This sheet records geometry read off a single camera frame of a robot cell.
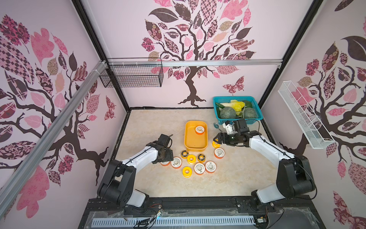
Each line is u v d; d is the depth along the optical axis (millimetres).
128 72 1064
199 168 862
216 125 1067
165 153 801
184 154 927
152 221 685
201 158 917
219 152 926
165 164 873
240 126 699
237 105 1104
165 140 726
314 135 724
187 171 854
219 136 793
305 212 717
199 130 1039
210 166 873
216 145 976
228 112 1006
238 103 1110
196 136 1035
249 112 1031
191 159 904
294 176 433
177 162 880
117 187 427
